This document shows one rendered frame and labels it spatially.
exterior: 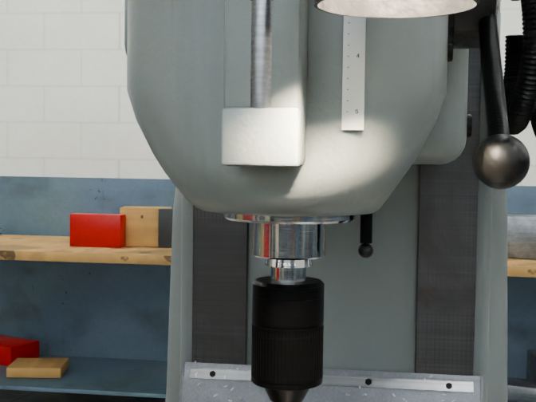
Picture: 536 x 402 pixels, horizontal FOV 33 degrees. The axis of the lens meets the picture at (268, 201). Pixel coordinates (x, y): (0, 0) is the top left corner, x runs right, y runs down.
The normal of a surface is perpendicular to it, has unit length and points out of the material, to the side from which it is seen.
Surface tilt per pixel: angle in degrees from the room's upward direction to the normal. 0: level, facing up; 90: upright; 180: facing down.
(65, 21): 90
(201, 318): 90
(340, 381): 63
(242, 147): 90
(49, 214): 90
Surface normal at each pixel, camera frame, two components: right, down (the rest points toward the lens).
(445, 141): 0.00, 0.22
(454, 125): 0.32, 0.05
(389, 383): -0.12, -0.41
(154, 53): -0.59, 0.04
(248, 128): -0.15, 0.05
